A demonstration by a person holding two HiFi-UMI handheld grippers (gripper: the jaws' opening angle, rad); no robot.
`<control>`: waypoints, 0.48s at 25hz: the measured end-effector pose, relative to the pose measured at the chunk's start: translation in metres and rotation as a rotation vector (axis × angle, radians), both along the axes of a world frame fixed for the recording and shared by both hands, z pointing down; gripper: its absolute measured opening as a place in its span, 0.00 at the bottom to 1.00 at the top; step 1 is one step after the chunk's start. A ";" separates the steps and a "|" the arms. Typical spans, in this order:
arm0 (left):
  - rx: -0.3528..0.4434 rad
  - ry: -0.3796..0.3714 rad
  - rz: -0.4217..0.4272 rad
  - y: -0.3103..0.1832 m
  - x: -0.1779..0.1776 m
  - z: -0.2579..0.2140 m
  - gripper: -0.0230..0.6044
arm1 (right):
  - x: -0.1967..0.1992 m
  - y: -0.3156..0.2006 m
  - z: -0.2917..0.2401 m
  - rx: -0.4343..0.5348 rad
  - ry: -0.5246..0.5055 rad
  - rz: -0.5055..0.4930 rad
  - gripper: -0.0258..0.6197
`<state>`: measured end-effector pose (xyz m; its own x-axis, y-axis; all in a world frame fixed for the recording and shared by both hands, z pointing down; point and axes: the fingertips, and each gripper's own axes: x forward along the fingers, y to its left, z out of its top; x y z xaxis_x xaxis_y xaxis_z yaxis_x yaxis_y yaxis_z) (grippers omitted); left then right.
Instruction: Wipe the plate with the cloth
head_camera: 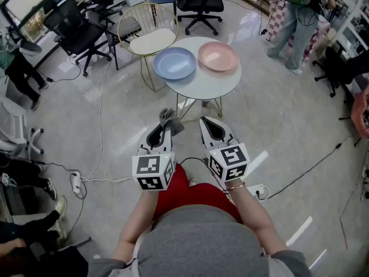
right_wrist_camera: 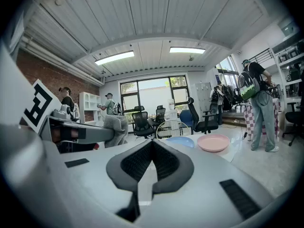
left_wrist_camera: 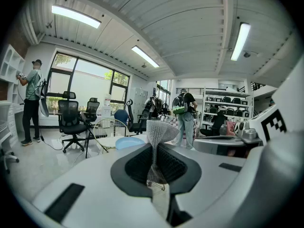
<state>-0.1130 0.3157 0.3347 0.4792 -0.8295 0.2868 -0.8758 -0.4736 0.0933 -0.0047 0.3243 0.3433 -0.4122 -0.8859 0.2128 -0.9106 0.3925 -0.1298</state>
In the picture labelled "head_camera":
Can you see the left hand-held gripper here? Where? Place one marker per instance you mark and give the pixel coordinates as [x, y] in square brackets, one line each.
[152, 169]

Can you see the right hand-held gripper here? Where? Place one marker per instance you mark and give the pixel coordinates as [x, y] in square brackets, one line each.
[230, 161]

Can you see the grey cloth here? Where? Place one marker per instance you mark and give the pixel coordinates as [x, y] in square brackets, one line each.
[171, 120]

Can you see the big blue plate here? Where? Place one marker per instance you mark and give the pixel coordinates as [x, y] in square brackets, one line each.
[175, 63]

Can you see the person's right forearm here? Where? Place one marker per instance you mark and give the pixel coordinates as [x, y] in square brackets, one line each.
[253, 218]

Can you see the person's left forearm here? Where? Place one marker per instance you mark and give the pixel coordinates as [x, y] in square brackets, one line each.
[135, 221]

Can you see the pink plate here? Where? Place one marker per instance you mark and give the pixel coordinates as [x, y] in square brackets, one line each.
[218, 56]

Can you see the pink white checkered cloth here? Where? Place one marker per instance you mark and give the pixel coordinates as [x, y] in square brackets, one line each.
[276, 16]

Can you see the round white table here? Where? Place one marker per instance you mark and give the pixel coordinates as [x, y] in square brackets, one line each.
[207, 86]

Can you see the person's red trousers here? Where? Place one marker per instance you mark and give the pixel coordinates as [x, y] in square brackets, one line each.
[187, 193]

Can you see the white power strip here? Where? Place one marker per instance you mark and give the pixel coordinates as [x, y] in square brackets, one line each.
[256, 190]
[76, 185]

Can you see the person's grey shirt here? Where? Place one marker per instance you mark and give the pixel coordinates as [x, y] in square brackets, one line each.
[201, 241]

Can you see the white office chair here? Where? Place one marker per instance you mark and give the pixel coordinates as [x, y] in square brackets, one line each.
[14, 125]

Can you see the salmon pink fabric item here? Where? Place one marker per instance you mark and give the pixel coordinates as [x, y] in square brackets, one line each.
[360, 111]

